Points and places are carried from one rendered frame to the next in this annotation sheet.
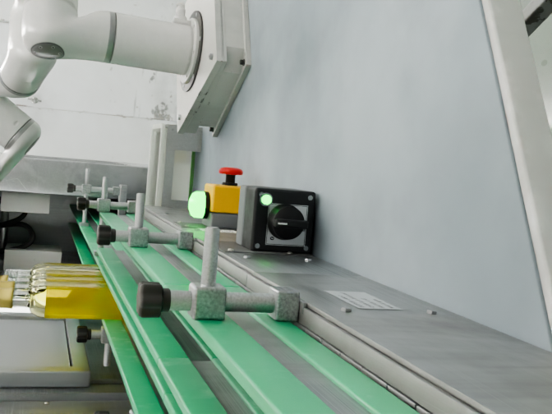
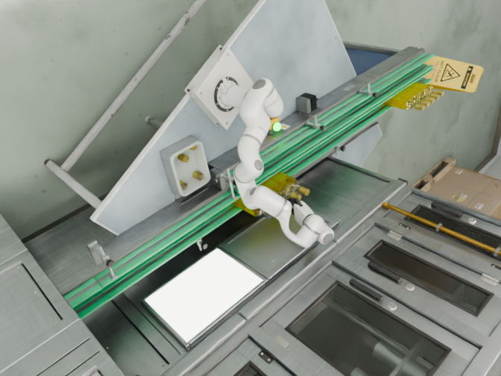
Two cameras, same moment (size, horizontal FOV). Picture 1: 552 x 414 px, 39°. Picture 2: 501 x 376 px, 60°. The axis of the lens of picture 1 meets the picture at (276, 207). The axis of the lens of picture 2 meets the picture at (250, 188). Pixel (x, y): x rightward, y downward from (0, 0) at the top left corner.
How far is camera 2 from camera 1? 3.04 m
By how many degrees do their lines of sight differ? 104
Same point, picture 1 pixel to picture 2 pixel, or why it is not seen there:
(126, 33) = not seen: hidden behind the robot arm
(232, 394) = (358, 108)
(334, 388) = (380, 83)
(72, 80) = not seen: outside the picture
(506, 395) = (379, 73)
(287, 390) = (387, 82)
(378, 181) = (323, 77)
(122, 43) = not seen: hidden behind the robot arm
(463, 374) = (376, 75)
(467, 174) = (343, 65)
